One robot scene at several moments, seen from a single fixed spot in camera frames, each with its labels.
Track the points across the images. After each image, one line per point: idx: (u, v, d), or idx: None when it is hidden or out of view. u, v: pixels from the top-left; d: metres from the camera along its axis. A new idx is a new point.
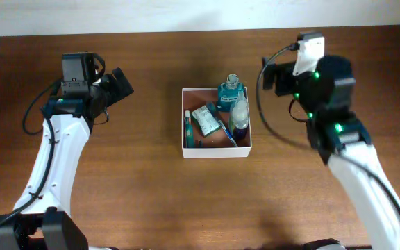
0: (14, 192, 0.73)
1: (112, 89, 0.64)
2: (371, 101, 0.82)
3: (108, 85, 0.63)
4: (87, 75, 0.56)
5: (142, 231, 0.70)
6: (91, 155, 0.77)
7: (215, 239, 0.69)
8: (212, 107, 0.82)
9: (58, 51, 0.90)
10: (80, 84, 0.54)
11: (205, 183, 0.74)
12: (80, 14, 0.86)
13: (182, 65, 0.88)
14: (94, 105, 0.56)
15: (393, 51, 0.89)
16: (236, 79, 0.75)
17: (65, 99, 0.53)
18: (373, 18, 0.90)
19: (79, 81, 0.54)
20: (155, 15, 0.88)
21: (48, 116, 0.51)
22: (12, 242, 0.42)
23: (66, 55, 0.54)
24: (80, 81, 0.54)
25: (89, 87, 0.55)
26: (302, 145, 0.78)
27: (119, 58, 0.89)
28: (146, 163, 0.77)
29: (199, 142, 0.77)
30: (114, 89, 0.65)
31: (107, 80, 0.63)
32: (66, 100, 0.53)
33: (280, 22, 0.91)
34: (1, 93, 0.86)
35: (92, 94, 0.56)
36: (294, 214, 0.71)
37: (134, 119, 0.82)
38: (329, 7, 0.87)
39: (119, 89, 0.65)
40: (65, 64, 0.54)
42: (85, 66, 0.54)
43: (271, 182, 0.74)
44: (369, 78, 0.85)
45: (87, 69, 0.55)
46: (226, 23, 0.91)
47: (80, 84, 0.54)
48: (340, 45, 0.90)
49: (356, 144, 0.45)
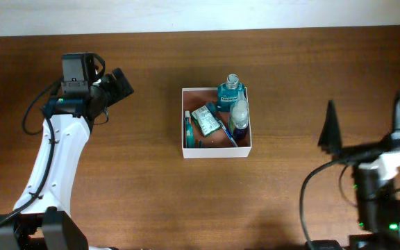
0: (14, 192, 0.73)
1: (112, 89, 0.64)
2: (369, 103, 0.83)
3: (108, 86, 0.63)
4: (87, 75, 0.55)
5: (142, 231, 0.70)
6: (90, 155, 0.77)
7: (215, 239, 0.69)
8: (212, 107, 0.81)
9: (58, 51, 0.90)
10: (81, 84, 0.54)
11: (205, 183, 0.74)
12: (80, 15, 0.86)
13: (182, 66, 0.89)
14: (93, 105, 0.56)
15: (393, 53, 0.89)
16: (235, 79, 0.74)
17: (65, 100, 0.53)
18: (373, 19, 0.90)
19: (79, 81, 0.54)
20: (155, 16, 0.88)
21: (48, 116, 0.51)
22: (11, 242, 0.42)
23: (65, 55, 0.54)
24: (80, 81, 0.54)
25: (89, 87, 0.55)
26: (302, 145, 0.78)
27: (119, 58, 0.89)
28: (146, 163, 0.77)
29: (199, 142, 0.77)
30: (114, 89, 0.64)
31: (107, 80, 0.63)
32: (65, 100, 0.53)
33: (280, 23, 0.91)
34: (1, 94, 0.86)
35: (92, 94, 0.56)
36: (294, 214, 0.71)
37: (135, 119, 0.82)
38: (329, 9, 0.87)
39: (119, 89, 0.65)
40: (65, 64, 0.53)
42: (85, 66, 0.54)
43: (271, 182, 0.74)
44: (369, 78, 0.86)
45: (87, 69, 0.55)
46: (226, 23, 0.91)
47: (80, 84, 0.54)
48: (339, 45, 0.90)
49: None
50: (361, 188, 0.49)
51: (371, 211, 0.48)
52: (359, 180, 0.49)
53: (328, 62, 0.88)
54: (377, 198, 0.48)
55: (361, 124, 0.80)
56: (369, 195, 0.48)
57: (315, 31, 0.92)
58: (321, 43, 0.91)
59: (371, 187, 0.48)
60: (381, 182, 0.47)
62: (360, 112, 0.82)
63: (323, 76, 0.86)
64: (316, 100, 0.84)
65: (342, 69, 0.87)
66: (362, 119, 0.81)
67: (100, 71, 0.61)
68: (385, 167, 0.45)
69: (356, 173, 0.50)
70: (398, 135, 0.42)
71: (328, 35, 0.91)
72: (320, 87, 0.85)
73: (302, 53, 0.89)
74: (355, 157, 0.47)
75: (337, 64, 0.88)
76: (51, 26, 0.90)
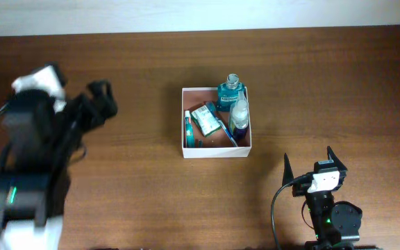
0: None
1: (86, 119, 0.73)
2: (369, 103, 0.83)
3: (74, 113, 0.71)
4: (41, 132, 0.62)
5: (142, 231, 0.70)
6: (90, 155, 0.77)
7: (215, 239, 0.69)
8: (212, 107, 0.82)
9: (58, 51, 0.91)
10: (38, 152, 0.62)
11: (205, 182, 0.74)
12: (78, 15, 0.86)
13: (182, 66, 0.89)
14: (45, 142, 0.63)
15: (393, 53, 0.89)
16: (235, 79, 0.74)
17: (21, 178, 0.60)
18: (373, 19, 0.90)
19: (29, 151, 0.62)
20: (155, 16, 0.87)
21: (6, 180, 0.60)
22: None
23: (12, 114, 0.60)
24: (31, 149, 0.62)
25: (48, 153, 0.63)
26: (303, 144, 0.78)
27: (120, 58, 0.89)
28: (146, 163, 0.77)
29: (199, 142, 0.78)
30: (73, 110, 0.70)
31: (80, 107, 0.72)
32: (17, 187, 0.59)
33: (280, 23, 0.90)
34: (0, 93, 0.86)
35: (52, 158, 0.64)
36: (294, 214, 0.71)
37: (135, 119, 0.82)
38: (330, 10, 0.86)
39: (73, 110, 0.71)
40: (10, 115, 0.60)
42: (39, 117, 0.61)
43: (271, 181, 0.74)
44: (368, 78, 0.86)
45: (40, 94, 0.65)
46: (226, 23, 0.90)
47: (32, 152, 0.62)
48: (339, 45, 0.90)
49: (346, 237, 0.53)
50: (311, 207, 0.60)
51: (319, 225, 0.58)
52: (310, 201, 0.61)
53: (328, 62, 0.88)
54: (321, 213, 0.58)
55: (361, 125, 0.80)
56: (317, 212, 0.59)
57: (315, 31, 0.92)
58: (320, 43, 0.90)
59: (317, 205, 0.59)
60: (323, 199, 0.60)
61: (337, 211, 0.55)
62: (360, 112, 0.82)
63: (322, 76, 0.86)
64: (315, 100, 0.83)
65: (342, 69, 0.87)
66: (362, 120, 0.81)
67: (60, 106, 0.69)
68: (317, 185, 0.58)
69: (307, 198, 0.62)
70: (320, 162, 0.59)
71: (328, 35, 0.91)
72: (320, 87, 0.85)
73: (302, 54, 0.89)
74: (298, 179, 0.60)
75: (337, 64, 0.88)
76: (50, 27, 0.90)
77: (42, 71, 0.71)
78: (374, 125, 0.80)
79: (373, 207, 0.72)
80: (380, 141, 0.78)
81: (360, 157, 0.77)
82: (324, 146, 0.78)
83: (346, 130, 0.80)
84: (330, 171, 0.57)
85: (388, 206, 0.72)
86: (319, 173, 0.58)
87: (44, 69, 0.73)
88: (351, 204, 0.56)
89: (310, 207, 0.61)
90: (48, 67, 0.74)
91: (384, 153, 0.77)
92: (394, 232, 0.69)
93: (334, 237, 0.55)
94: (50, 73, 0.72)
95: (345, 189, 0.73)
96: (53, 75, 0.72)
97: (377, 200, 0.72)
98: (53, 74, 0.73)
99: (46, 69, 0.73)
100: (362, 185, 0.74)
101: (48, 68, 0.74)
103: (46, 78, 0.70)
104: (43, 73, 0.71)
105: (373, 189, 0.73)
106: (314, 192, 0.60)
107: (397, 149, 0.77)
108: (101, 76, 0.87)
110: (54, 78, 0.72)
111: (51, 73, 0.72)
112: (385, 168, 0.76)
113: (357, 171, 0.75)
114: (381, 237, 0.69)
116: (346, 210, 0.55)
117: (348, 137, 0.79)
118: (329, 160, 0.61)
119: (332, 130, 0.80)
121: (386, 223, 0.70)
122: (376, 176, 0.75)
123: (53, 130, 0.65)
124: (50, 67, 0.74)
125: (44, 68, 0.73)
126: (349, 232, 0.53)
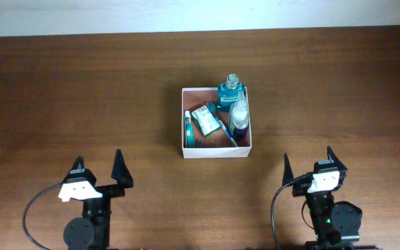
0: (15, 193, 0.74)
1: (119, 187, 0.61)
2: (369, 103, 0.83)
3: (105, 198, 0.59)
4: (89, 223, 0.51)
5: (142, 231, 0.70)
6: (91, 155, 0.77)
7: (216, 239, 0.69)
8: (212, 107, 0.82)
9: (58, 51, 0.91)
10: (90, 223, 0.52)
11: (205, 182, 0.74)
12: (76, 15, 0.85)
13: (183, 67, 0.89)
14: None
15: (392, 53, 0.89)
16: (235, 79, 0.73)
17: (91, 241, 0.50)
18: (373, 19, 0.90)
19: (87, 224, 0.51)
20: (155, 15, 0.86)
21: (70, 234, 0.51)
22: (83, 234, 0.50)
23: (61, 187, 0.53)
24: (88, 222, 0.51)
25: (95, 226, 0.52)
26: (303, 144, 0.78)
27: (120, 58, 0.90)
28: (146, 163, 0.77)
29: (199, 142, 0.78)
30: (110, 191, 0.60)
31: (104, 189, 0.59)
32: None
33: (281, 23, 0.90)
34: (0, 94, 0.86)
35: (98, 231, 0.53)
36: (294, 214, 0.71)
37: (135, 120, 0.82)
38: (330, 10, 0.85)
39: (94, 203, 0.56)
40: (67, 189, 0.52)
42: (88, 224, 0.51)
43: (271, 181, 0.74)
44: (367, 78, 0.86)
45: (92, 178, 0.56)
46: (227, 24, 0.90)
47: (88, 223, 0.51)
48: (339, 46, 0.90)
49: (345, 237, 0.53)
50: (312, 208, 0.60)
51: (319, 225, 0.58)
52: (310, 202, 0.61)
53: (328, 62, 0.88)
54: (321, 213, 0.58)
55: (360, 125, 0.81)
56: (317, 212, 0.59)
57: (314, 30, 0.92)
58: (320, 43, 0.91)
59: (317, 205, 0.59)
60: (322, 199, 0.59)
61: (335, 211, 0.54)
62: (360, 112, 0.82)
63: (321, 76, 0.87)
64: (314, 100, 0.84)
65: (342, 69, 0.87)
66: (362, 120, 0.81)
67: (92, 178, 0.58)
68: (316, 184, 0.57)
69: (307, 198, 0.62)
70: (319, 162, 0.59)
71: (328, 36, 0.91)
72: (320, 88, 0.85)
73: (302, 54, 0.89)
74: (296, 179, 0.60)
75: (336, 64, 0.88)
76: (48, 28, 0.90)
77: (73, 185, 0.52)
78: (373, 125, 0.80)
79: (373, 207, 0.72)
80: (380, 141, 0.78)
81: (360, 157, 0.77)
82: (324, 146, 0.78)
83: (346, 130, 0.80)
84: (330, 172, 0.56)
85: (388, 206, 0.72)
86: (319, 173, 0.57)
87: (79, 185, 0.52)
88: (350, 204, 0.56)
89: (310, 208, 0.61)
90: (85, 178, 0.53)
91: (384, 153, 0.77)
92: (394, 231, 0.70)
93: (334, 236, 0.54)
94: (88, 189, 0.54)
95: (345, 189, 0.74)
96: (92, 191, 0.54)
97: (376, 200, 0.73)
98: (92, 190, 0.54)
99: (82, 185, 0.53)
100: (362, 185, 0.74)
101: (85, 182, 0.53)
103: (83, 194, 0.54)
104: (79, 189, 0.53)
105: (373, 189, 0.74)
106: (313, 192, 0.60)
107: (397, 149, 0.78)
108: (101, 77, 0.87)
110: (94, 189, 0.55)
111: (91, 189, 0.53)
112: (385, 169, 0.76)
113: (357, 171, 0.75)
114: (381, 237, 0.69)
116: (345, 210, 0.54)
117: (348, 137, 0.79)
118: (328, 159, 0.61)
119: (332, 131, 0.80)
121: (387, 223, 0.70)
122: (376, 176, 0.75)
123: (98, 235, 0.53)
124: (87, 185, 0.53)
125: (79, 180, 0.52)
126: (348, 232, 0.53)
